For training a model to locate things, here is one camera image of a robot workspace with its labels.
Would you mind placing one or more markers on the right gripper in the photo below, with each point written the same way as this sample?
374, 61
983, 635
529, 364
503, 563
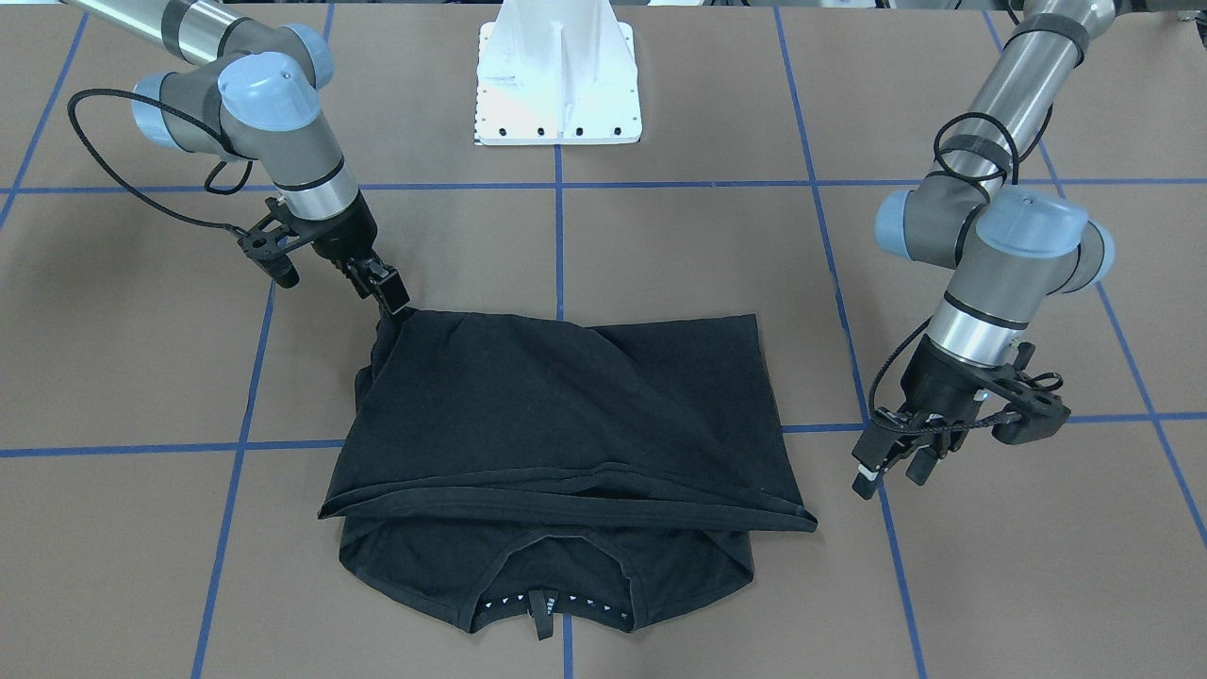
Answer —
351, 237

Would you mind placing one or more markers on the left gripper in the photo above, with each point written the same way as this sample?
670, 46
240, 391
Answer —
934, 383

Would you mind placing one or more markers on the black graphic t-shirt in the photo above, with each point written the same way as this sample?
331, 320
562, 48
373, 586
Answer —
504, 466

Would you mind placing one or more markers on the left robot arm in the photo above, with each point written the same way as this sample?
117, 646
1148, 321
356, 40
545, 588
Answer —
1008, 248

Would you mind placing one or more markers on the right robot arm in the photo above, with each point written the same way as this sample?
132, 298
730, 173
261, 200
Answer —
253, 96

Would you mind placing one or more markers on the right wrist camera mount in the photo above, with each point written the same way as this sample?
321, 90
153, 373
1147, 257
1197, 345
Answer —
267, 243

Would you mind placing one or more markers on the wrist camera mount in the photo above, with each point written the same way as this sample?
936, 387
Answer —
1034, 410
267, 243

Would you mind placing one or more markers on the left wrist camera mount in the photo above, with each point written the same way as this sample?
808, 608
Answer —
1034, 410

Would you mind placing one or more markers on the white camera pedestal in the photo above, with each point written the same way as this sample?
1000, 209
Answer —
557, 73

